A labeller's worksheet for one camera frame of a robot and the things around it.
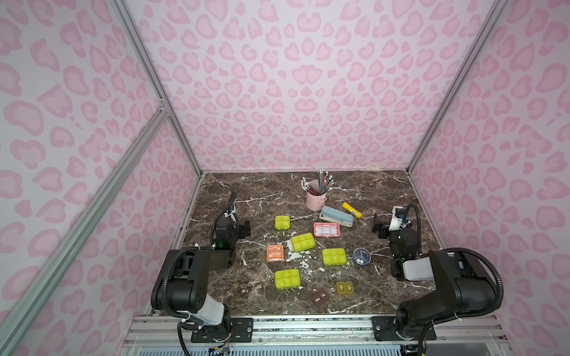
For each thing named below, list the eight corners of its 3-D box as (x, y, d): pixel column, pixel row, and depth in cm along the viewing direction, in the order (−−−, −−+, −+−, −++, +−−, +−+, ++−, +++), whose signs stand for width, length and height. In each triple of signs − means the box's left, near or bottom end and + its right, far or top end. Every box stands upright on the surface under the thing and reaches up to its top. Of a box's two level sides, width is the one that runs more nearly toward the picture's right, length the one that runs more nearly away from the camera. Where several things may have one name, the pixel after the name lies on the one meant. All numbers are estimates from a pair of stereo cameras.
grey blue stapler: (320, 217, 104) (321, 211, 100) (322, 211, 106) (323, 204, 102) (351, 229, 100) (353, 222, 96) (353, 222, 102) (356, 215, 98)
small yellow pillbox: (337, 294, 83) (338, 292, 81) (336, 283, 85) (337, 281, 83) (352, 294, 83) (354, 292, 81) (351, 283, 85) (352, 281, 83)
